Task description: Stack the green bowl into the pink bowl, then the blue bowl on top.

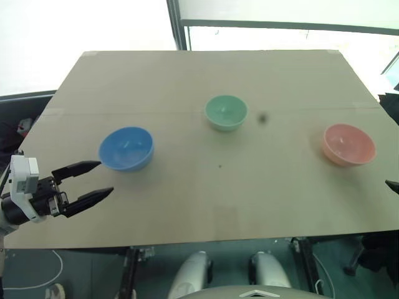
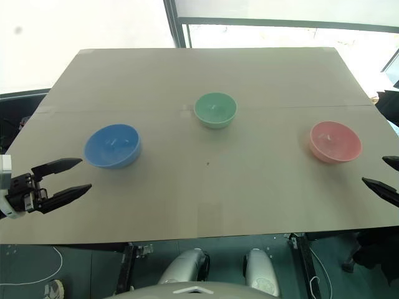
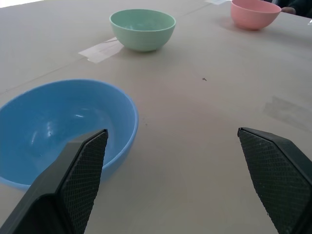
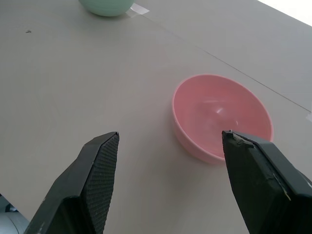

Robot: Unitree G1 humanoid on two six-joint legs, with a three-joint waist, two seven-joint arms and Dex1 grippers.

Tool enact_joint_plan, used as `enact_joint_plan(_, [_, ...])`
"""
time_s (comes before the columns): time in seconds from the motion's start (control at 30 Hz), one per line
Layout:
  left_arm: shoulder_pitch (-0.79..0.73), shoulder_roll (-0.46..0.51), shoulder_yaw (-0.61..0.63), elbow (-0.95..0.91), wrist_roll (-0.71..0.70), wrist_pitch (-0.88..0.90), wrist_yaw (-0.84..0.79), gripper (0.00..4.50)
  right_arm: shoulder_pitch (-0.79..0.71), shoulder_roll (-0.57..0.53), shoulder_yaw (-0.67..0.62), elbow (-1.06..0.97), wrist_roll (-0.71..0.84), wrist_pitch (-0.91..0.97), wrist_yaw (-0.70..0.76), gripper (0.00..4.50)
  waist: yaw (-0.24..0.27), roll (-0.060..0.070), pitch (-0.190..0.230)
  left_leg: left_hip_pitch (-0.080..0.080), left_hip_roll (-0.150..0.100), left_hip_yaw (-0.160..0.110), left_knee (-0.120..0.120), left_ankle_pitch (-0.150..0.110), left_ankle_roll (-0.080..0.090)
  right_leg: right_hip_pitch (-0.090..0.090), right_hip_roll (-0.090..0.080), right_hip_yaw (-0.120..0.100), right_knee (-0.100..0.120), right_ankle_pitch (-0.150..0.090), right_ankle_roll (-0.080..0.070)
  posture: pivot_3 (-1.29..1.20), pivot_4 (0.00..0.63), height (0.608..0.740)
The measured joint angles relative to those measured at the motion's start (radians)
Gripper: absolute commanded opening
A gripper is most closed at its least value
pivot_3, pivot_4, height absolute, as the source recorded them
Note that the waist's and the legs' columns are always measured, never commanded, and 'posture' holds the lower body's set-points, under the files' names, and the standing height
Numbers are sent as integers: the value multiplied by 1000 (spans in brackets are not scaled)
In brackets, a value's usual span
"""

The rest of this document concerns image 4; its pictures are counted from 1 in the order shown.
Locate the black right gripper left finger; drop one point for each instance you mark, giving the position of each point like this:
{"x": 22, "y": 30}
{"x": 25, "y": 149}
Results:
{"x": 80, "y": 185}

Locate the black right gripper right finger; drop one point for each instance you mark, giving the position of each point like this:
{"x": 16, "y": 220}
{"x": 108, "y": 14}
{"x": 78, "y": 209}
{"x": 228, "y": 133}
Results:
{"x": 263, "y": 185}

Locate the silver robot body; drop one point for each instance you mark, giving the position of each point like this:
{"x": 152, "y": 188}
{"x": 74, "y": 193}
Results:
{"x": 11, "y": 220}

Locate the pink plastic bowl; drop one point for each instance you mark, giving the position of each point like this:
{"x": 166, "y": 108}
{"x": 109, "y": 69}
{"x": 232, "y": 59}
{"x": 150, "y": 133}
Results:
{"x": 219, "y": 107}

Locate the light green plastic bowl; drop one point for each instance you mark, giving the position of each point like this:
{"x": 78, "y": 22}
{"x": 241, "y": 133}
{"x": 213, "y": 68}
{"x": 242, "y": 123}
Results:
{"x": 107, "y": 6}

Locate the clear tape strip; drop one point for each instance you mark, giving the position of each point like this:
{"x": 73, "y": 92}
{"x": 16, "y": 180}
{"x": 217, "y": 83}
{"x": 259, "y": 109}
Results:
{"x": 139, "y": 9}

